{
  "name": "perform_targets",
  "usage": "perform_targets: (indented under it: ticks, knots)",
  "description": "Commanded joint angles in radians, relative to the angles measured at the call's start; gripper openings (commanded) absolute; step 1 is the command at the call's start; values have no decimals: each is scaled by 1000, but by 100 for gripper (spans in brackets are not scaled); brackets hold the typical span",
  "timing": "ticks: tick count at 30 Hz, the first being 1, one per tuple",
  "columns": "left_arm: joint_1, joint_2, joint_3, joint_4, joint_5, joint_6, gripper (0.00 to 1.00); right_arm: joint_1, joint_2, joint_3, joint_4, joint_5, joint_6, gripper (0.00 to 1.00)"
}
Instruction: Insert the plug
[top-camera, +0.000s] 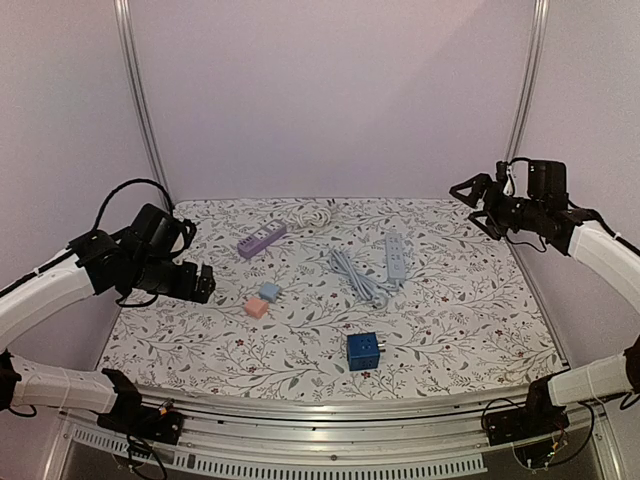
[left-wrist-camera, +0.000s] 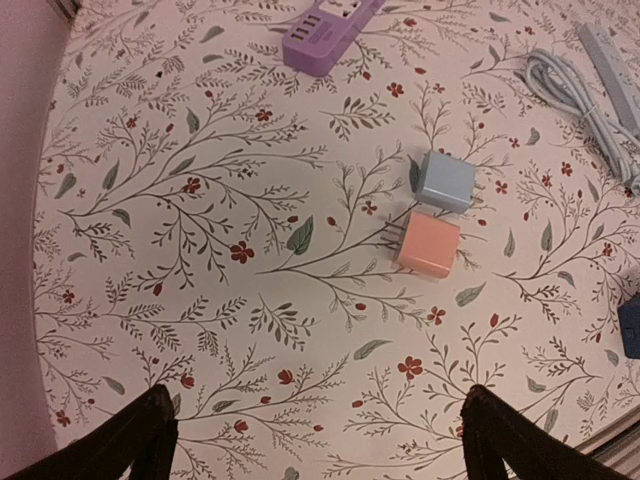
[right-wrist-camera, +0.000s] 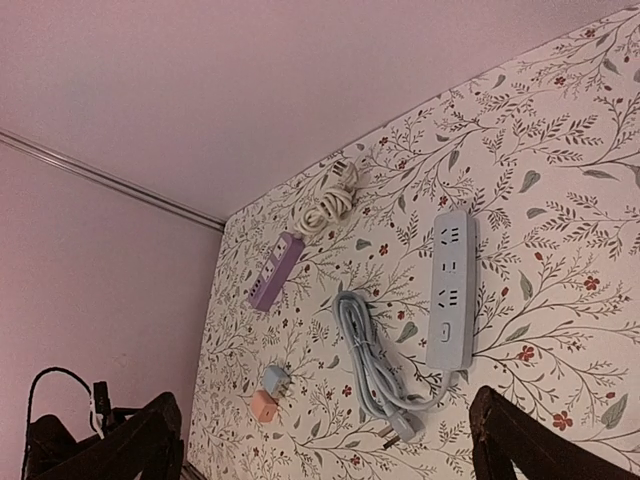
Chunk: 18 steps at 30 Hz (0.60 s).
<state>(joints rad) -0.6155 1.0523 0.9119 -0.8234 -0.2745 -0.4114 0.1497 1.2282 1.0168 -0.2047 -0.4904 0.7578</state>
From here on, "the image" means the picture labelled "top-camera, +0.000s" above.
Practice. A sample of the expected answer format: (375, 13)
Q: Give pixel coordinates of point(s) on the aluminium frame post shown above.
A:
(531, 68)
(134, 76)

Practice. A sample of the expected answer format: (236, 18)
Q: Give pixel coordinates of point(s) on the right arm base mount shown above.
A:
(505, 422)

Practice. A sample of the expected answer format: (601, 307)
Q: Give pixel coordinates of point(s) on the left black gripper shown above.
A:
(186, 288)

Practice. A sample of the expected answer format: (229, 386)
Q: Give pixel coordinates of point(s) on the light blue charger plug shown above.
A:
(270, 292)

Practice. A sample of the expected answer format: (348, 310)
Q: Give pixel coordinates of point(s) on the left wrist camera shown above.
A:
(163, 235)

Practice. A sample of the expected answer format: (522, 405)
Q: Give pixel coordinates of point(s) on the dark blue cube socket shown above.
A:
(363, 351)

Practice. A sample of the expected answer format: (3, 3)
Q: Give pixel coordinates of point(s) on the aluminium front rail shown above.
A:
(438, 437)

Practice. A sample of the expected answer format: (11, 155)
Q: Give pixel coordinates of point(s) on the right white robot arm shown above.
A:
(578, 233)

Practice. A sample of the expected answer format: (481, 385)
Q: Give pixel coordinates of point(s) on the pink charger plug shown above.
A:
(256, 307)

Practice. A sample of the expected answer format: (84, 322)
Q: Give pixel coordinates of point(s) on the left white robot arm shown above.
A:
(90, 265)

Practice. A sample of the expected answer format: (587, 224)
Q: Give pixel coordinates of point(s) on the purple power strip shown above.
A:
(260, 239)

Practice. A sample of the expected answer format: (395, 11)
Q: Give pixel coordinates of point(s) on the left aluminium frame post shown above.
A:
(134, 76)

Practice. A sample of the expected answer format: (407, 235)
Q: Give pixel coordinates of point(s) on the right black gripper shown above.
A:
(490, 204)

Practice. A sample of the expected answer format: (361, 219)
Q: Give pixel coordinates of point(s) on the floral table mat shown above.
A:
(463, 321)

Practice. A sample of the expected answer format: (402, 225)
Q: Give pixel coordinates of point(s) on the right aluminium frame post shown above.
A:
(531, 68)

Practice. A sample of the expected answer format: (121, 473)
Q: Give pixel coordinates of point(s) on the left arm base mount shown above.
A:
(142, 422)

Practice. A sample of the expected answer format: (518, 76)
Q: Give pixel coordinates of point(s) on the grey power strip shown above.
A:
(395, 264)

